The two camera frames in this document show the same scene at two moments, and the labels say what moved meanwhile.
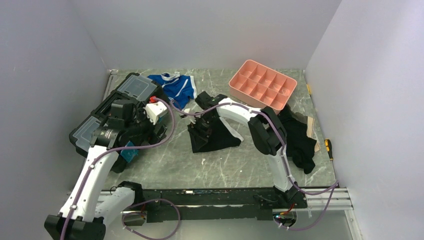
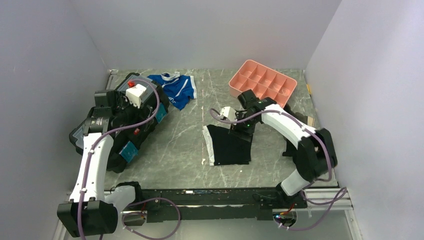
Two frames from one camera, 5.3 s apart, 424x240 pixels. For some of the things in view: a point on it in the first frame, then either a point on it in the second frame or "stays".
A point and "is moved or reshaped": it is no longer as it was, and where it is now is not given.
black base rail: [169, 204] stays
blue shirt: [177, 87] stays
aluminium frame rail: [340, 200] stays
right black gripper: [198, 134] to [236, 130]
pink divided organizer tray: [259, 86] stays
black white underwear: [223, 136] is moved or reshaped
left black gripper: [150, 136] to [148, 113]
